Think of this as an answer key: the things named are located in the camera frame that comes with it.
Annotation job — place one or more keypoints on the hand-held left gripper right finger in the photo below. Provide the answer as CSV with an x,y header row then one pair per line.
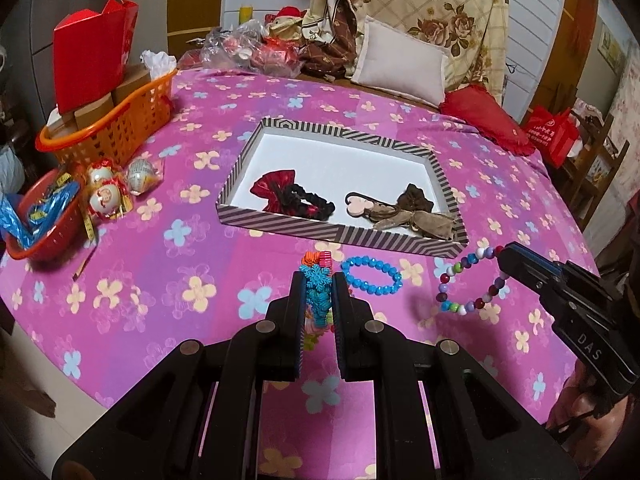
x,y
338,310

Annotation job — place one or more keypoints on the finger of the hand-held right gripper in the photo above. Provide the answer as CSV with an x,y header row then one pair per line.
x,y
527,285
530,260

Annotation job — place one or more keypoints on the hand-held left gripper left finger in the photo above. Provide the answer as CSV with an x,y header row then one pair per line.
x,y
301,310

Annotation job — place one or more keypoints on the black scrunchie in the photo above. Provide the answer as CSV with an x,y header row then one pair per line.
x,y
300,191

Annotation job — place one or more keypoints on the red bow hair clip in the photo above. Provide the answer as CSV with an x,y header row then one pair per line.
x,y
272,187

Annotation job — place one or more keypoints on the brown scrunchie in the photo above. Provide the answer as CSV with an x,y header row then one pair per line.
x,y
412,197

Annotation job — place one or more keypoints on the striped cardboard box tray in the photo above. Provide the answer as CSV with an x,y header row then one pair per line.
x,y
340,160

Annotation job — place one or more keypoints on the person's right hand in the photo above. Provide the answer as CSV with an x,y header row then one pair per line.
x,y
575,405

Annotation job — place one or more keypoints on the wooden chair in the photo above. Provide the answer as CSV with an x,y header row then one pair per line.
x,y
600,160

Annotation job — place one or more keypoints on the red shopping bag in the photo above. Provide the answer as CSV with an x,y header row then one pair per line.
x,y
550,135

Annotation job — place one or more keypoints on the red cushion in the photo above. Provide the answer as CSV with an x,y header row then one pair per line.
x,y
485,115

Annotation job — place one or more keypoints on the pink floral bedsheet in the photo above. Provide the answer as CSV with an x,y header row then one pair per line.
x,y
150,240

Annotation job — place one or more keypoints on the wrapped egg ornament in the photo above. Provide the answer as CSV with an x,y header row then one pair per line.
x,y
141,176

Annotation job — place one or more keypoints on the thin wooden stick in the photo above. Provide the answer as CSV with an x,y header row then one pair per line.
x,y
82,265

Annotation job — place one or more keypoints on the painted egg ornament with face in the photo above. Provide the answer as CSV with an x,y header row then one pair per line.
x,y
105,200

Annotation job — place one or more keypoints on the yellow measuring tape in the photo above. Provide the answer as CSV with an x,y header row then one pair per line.
x,y
90,227

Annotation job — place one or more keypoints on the white pillow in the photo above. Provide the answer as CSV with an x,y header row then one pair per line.
x,y
400,60

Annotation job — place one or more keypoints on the orange plastic basket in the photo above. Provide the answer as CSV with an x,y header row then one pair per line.
x,y
125,120

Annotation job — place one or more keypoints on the red plastic bowl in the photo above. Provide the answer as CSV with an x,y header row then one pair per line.
x,y
50,240

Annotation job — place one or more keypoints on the floral quilt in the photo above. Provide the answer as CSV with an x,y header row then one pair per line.
x,y
450,0

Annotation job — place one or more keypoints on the clear plastic bag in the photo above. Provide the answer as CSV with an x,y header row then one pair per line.
x,y
225,45

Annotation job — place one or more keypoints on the brown cardboard box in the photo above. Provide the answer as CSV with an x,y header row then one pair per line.
x,y
132,82
95,110

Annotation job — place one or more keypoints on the white tissue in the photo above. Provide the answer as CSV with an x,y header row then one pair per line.
x,y
157,62

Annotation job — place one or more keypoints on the plush toy with red hat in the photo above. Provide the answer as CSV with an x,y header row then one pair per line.
x,y
287,22

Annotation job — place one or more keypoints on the blue plastic packet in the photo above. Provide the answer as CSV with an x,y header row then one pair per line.
x,y
15,220

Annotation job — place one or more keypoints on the yellow bottle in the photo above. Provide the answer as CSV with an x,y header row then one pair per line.
x,y
247,12

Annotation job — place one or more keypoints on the wooden door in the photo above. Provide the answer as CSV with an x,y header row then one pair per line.
x,y
195,0

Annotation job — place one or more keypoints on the red gift bag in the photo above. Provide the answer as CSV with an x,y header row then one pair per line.
x,y
90,55

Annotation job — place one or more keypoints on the wall picture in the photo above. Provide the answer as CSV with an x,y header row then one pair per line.
x,y
612,50

